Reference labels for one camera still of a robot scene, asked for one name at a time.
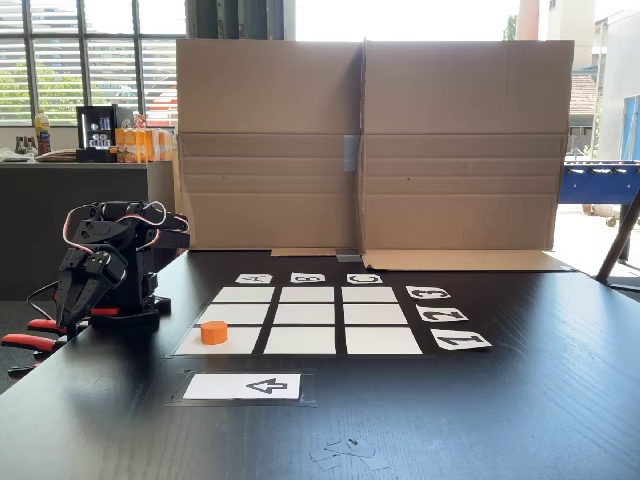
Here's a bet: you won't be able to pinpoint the paper sheet number 1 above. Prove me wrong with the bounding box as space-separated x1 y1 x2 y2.
430 328 494 353

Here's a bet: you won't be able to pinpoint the brown cardboard screen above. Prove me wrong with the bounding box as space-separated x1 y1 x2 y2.
174 38 365 258
356 36 577 274

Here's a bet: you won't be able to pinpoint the red white servo wire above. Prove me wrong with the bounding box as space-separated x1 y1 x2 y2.
61 200 167 257

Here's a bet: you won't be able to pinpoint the white nine-square grid sheet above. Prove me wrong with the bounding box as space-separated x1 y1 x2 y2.
173 285 426 357

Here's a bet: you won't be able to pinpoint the paper sheet letter A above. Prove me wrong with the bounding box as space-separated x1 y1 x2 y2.
234 272 275 287

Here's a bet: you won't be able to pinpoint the dark grey counter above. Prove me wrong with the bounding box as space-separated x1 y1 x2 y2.
0 158 177 302

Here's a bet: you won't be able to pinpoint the round orange token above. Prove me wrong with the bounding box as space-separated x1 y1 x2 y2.
199 320 230 347

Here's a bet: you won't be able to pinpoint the black mini fridge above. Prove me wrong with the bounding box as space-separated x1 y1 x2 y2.
75 104 121 164

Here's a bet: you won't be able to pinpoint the orange drink carton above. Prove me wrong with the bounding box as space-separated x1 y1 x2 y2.
115 127 140 164
153 128 178 162
137 128 158 163

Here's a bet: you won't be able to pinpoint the clear tape scraps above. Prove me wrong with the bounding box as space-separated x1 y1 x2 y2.
306 436 392 472

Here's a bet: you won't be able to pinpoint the blue foosball table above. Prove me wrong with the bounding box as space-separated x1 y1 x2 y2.
559 158 640 229

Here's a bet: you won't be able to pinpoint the grey slanted metal leg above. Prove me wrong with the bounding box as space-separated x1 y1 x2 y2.
593 188 640 294

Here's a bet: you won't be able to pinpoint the white arrow paper sheet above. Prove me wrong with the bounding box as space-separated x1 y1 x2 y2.
181 373 303 402

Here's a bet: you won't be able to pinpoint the yellow drink bottle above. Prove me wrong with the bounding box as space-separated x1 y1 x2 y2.
33 108 53 157

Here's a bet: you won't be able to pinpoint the red handled clamp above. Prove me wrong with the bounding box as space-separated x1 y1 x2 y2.
0 318 69 377

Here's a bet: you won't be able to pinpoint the brown paper stack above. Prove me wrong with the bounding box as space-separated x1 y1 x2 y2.
33 146 79 164

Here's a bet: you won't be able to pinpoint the paper sheet number 2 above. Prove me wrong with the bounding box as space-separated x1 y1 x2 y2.
415 306 471 324

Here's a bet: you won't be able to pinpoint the window with blinds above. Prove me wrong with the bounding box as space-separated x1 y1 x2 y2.
0 0 189 127

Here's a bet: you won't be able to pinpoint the paper sheet number 3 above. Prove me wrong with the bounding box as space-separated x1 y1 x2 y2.
405 284 452 302

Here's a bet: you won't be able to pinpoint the red black table clamp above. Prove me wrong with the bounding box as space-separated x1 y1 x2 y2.
64 305 124 342

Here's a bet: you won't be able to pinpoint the black power cable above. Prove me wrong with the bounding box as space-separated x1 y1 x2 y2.
26 279 61 322

